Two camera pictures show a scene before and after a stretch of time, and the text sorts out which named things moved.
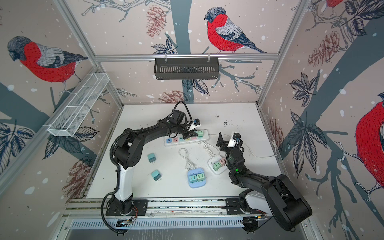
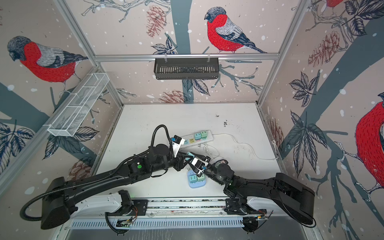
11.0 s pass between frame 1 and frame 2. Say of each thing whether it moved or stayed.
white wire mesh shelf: stayed
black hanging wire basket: stayed
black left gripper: moved
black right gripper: moved
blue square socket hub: stayed
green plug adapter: moved
